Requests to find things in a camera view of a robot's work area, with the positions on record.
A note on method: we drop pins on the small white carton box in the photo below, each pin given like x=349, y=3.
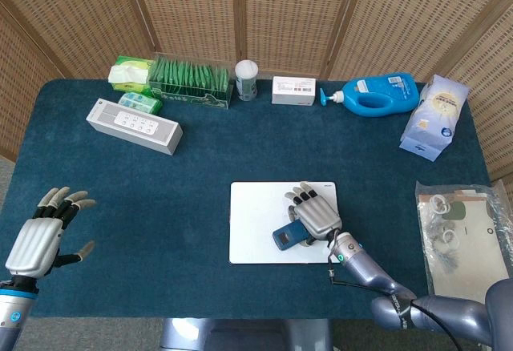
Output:
x=293, y=91

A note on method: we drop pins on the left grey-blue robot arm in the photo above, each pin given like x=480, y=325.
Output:
x=14, y=315

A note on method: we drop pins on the dark teal table mat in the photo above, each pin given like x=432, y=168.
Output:
x=160, y=186

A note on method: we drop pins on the blue whiteboard eraser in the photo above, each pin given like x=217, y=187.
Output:
x=290, y=235

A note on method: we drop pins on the green tissue pack open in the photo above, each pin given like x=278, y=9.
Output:
x=128, y=74

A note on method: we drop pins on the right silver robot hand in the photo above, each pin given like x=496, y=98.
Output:
x=318, y=216

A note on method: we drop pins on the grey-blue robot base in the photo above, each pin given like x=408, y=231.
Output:
x=244, y=335

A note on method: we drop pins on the blue pump detergent bottle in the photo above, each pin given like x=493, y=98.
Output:
x=380, y=94

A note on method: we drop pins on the small green tissue pack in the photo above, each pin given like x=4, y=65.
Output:
x=140, y=102

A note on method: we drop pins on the clear plastic bag of parts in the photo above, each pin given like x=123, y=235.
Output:
x=473, y=239

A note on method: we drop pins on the clear green tea sachet box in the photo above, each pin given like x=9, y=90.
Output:
x=188, y=82

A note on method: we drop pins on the white-lid cylindrical can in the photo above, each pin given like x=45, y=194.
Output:
x=246, y=80

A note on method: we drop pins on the small white whiteboard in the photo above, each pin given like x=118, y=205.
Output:
x=252, y=223

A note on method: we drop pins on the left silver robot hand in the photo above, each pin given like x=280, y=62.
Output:
x=36, y=247

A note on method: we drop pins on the woven rattan folding screen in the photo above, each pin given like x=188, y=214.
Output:
x=280, y=14

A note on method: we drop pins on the white rectangular speaker box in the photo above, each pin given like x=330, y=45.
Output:
x=132, y=126

